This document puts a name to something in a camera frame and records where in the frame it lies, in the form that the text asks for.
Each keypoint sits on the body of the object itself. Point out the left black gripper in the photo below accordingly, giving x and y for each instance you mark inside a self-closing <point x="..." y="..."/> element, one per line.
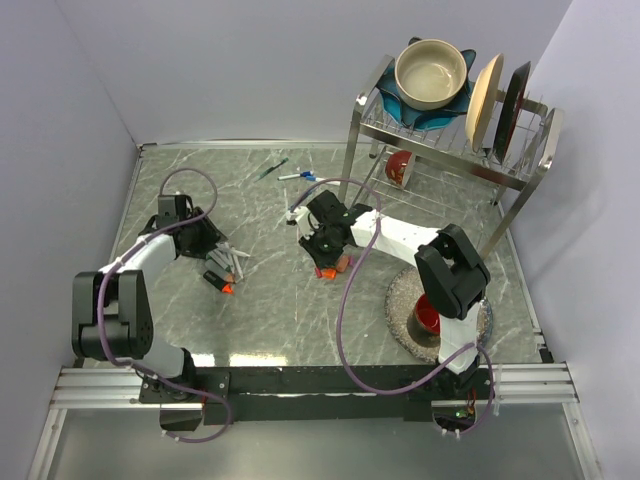
<point x="211" y="235"/>

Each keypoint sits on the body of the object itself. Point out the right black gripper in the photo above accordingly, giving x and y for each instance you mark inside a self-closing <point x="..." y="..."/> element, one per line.
<point x="309" y="244"/>

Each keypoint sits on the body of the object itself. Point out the green capped marker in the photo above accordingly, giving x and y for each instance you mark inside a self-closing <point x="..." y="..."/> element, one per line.
<point x="222" y="260"/>

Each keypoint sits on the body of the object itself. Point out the black orange highlighter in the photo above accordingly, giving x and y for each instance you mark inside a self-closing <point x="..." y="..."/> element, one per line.
<point x="222" y="284"/>

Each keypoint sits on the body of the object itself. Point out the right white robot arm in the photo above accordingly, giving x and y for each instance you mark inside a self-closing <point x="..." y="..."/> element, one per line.
<point x="433" y="306"/>

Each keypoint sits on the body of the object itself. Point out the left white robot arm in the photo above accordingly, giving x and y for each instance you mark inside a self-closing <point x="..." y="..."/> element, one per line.
<point x="111" y="313"/>

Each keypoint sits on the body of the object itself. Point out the blue capped white marker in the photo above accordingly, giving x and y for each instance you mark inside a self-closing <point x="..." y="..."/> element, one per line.
<point x="308" y="175"/>

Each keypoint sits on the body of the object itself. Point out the small red bowl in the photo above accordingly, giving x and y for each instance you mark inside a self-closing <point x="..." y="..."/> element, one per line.
<point x="399" y="168"/>

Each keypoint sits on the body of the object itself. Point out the speckled grey plate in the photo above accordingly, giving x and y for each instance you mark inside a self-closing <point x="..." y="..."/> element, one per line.
<point x="401" y="296"/>

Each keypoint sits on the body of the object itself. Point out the teal star shaped plate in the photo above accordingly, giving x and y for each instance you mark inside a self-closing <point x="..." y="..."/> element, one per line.
<point x="410" y="118"/>

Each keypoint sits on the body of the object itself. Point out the steel dish rack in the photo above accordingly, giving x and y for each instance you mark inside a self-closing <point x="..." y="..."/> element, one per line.
<point x="447" y="149"/>

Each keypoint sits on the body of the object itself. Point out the red black mug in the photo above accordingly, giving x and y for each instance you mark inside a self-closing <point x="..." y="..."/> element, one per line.
<point x="423" y="323"/>

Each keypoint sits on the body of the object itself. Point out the black base bar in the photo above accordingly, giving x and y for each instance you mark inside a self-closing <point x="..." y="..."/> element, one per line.
<point x="315" y="393"/>

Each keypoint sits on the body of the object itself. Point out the beige ceramic bowl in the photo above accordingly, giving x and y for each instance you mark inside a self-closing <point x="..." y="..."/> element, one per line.
<point x="429" y="74"/>

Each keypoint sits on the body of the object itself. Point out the beige plate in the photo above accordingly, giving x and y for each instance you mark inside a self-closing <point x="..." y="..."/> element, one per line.
<point x="482" y="102"/>

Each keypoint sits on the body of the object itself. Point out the black plate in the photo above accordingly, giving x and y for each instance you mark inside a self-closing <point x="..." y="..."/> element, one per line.
<point x="512" y="104"/>

